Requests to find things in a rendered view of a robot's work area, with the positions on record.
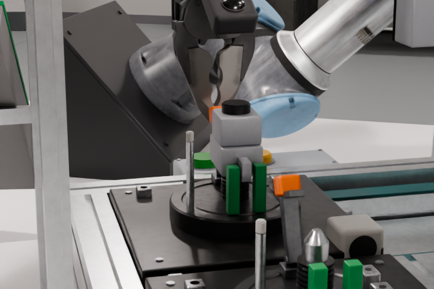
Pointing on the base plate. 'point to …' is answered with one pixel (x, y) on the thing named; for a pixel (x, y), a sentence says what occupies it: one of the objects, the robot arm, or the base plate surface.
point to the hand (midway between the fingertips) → (214, 112)
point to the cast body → (236, 137)
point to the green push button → (203, 160)
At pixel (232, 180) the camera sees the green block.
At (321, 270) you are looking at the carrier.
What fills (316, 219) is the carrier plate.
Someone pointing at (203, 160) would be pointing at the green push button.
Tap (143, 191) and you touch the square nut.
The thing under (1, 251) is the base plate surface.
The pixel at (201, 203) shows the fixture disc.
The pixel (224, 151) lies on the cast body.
